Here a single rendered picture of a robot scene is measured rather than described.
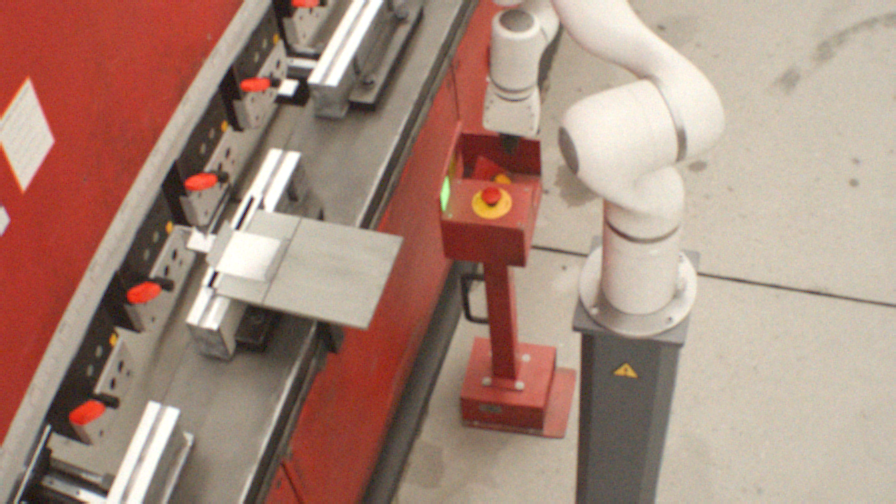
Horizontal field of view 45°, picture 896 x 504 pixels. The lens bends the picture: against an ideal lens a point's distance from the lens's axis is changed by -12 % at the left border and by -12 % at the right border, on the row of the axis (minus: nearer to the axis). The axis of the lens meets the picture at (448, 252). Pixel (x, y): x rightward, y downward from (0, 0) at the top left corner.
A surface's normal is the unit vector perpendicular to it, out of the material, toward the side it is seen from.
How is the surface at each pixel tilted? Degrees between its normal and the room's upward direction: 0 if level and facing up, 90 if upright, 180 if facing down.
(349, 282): 0
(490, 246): 90
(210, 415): 0
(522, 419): 90
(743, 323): 0
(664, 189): 32
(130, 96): 90
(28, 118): 90
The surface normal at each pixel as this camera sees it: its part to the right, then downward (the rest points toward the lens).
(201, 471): -0.08, -0.61
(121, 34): 0.95, 0.18
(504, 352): -0.22, 0.78
